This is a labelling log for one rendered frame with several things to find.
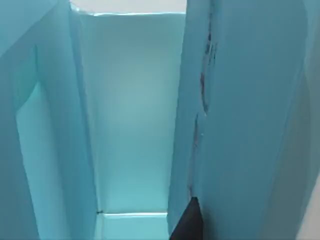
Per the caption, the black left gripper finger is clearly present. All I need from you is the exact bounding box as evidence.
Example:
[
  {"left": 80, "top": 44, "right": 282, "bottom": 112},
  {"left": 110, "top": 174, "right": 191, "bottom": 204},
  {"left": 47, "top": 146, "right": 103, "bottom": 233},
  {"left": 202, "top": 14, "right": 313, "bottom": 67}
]
[{"left": 169, "top": 196, "right": 204, "bottom": 240}]

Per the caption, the light blue rack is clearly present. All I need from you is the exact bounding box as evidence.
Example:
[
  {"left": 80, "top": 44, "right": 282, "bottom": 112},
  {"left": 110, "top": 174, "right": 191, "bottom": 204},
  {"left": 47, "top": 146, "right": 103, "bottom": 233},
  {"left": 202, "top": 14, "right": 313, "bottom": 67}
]
[{"left": 0, "top": 0, "right": 213, "bottom": 240}]

